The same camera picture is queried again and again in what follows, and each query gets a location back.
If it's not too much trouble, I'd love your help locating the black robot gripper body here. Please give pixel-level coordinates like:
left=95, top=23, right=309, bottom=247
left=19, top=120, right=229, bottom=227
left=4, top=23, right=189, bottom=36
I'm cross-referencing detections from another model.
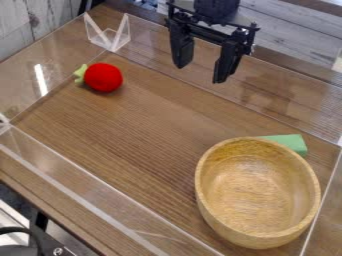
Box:
left=166, top=0, right=261, bottom=55

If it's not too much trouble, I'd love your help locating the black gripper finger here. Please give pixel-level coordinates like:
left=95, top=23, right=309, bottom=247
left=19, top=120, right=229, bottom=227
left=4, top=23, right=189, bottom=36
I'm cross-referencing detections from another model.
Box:
left=213, top=41, right=242, bottom=83
left=169, top=20, right=194, bottom=69

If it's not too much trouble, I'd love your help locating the red plush strawberry toy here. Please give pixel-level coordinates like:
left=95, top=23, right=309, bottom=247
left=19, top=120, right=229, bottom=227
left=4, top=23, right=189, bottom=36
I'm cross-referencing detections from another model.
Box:
left=74, top=63, right=123, bottom=93

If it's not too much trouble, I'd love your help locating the green foam wedge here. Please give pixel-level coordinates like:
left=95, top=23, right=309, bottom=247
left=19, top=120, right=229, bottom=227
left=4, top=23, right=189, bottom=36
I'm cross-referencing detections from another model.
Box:
left=264, top=134, right=309, bottom=157

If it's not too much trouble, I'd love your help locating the clear acrylic table barrier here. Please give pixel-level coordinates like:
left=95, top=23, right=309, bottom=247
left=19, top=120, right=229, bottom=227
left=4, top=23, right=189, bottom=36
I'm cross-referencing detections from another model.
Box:
left=0, top=16, right=342, bottom=256

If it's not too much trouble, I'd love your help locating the oval wooden bowl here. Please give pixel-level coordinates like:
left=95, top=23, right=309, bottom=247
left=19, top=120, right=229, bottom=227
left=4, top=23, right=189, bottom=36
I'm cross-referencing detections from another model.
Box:
left=194, top=137, right=321, bottom=249

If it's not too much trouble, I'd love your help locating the clear acrylic corner bracket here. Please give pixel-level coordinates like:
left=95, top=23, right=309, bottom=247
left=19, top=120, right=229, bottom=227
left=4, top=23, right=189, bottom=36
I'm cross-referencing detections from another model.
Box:
left=83, top=13, right=131, bottom=53

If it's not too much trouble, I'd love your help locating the black cable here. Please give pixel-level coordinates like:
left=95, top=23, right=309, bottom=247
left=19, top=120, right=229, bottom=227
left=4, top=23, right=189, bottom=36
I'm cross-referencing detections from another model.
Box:
left=0, top=226, right=42, bottom=256

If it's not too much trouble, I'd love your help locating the black table leg bracket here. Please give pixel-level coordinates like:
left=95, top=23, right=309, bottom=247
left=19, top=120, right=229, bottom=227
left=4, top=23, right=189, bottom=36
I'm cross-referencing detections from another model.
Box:
left=30, top=211, right=78, bottom=256

